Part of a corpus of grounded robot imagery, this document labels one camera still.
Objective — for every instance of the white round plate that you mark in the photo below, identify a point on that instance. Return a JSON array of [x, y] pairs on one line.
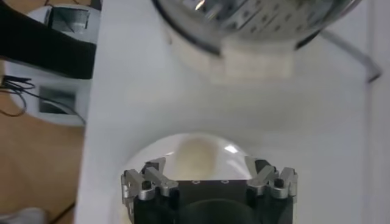
[[152, 149]]

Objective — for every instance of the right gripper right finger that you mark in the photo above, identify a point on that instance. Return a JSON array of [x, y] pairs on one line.
[[274, 185]]

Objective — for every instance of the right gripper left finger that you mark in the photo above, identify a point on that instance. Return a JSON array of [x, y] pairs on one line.
[[152, 182]]

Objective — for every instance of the white steamed baozi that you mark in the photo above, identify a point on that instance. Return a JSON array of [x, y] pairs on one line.
[[195, 158]]

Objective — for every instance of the stainless steel steamer basket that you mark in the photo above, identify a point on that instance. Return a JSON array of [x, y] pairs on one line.
[[259, 18]]

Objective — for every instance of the white and black robot body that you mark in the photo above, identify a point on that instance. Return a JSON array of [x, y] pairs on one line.
[[79, 97]]

